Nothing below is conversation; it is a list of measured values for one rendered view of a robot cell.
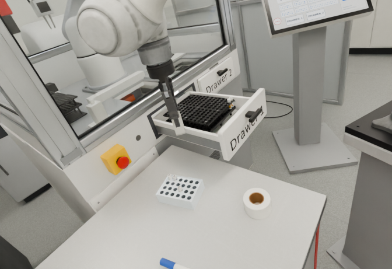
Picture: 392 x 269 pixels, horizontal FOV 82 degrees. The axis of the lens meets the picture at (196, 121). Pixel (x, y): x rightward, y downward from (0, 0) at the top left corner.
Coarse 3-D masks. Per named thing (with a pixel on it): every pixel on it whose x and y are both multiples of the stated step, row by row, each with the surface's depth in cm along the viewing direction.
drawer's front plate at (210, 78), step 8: (224, 64) 115; (232, 64) 121; (208, 72) 108; (232, 72) 122; (200, 80) 102; (208, 80) 107; (216, 80) 112; (224, 80) 117; (200, 88) 105; (208, 88) 108; (216, 88) 113
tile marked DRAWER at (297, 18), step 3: (297, 15) 123; (300, 15) 122; (285, 18) 124; (288, 18) 123; (291, 18) 123; (294, 18) 123; (297, 18) 122; (300, 18) 122; (303, 18) 122; (288, 21) 123; (291, 21) 123; (294, 21) 123; (297, 21) 122; (300, 21) 122; (303, 21) 122; (288, 24) 123; (291, 24) 123
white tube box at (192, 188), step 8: (168, 184) 70; (176, 184) 70; (184, 184) 69; (192, 184) 68; (200, 184) 67; (160, 192) 69; (168, 192) 68; (176, 192) 67; (184, 192) 67; (192, 192) 66; (200, 192) 67; (160, 200) 69; (168, 200) 67; (176, 200) 65; (184, 200) 63; (192, 200) 63; (192, 208) 64
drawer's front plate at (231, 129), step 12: (252, 96) 77; (264, 96) 82; (240, 108) 73; (252, 108) 76; (264, 108) 83; (240, 120) 71; (228, 132) 66; (240, 132) 72; (228, 144) 67; (240, 144) 73; (228, 156) 68
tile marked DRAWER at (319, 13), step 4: (308, 12) 122; (312, 12) 121; (316, 12) 121; (320, 12) 121; (324, 12) 120; (308, 16) 121; (312, 16) 121; (316, 16) 121; (320, 16) 120; (324, 16) 120
